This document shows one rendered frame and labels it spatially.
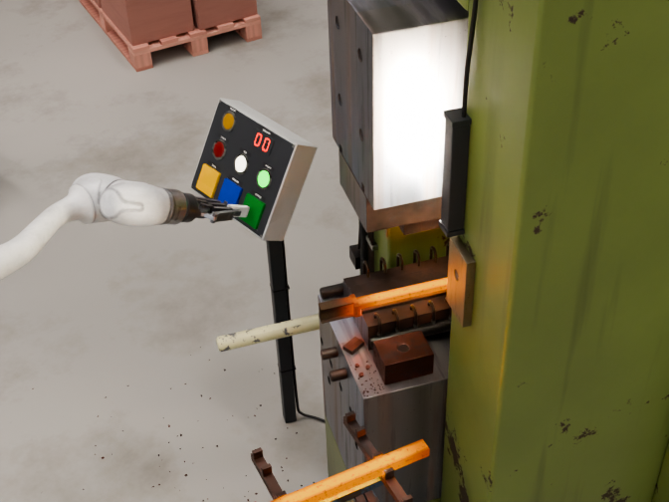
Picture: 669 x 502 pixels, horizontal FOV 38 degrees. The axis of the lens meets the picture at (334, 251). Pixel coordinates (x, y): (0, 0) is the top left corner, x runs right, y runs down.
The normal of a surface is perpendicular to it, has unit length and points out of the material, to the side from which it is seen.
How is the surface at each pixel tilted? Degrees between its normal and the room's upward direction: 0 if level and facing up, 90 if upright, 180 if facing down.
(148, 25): 90
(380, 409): 90
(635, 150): 90
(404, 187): 90
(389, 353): 0
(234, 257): 0
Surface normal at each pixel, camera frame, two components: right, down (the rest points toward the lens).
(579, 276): 0.29, 0.59
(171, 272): -0.04, -0.78
